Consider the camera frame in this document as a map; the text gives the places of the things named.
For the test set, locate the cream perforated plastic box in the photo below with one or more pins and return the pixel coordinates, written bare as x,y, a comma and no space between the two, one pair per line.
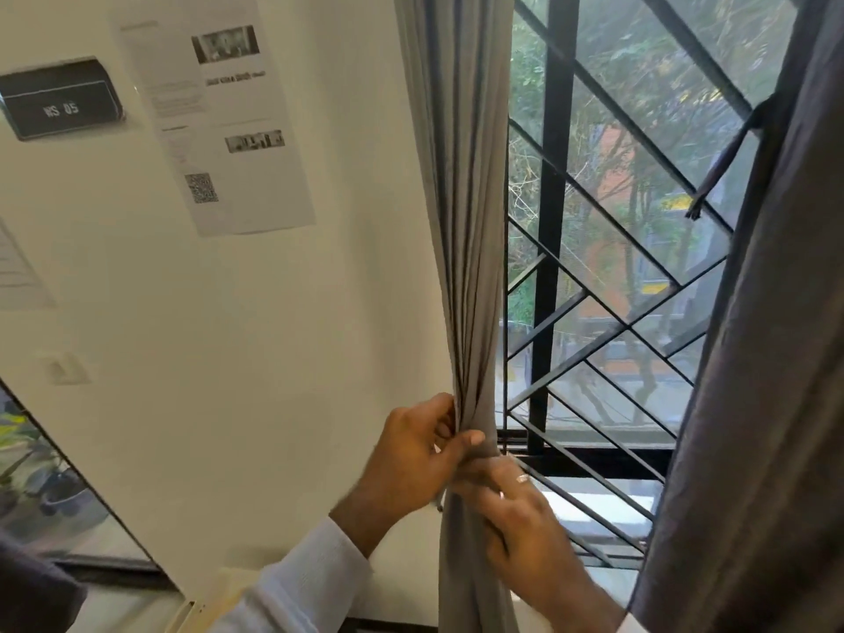
198,606

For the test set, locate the person's left hand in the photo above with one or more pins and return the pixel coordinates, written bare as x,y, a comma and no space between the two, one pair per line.
409,461

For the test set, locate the person's left forearm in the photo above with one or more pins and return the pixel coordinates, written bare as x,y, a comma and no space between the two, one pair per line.
297,586

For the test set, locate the dark grey curtain tie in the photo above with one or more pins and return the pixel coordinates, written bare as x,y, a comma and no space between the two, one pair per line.
722,164

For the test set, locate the white printed paper sheet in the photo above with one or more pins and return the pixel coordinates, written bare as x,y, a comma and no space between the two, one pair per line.
264,191

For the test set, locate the light grey curtain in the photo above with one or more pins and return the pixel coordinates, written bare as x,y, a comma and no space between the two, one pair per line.
461,191

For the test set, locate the dark grey curtain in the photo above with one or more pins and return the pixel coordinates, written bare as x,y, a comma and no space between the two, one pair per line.
758,421

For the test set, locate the light grey curtain tie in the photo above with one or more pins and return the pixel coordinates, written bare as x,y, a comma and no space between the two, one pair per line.
438,502

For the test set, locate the orange brick building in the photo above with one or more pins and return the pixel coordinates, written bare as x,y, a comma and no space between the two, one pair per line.
610,257

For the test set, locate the person's right forearm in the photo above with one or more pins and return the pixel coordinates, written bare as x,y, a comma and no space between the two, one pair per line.
593,616

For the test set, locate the white text paper sheet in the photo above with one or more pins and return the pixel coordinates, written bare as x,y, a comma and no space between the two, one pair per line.
20,276

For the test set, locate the black wall sign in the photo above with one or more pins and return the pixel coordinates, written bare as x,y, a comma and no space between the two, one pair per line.
26,105

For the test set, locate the person's right hand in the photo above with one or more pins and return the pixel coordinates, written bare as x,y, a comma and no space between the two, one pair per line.
527,534

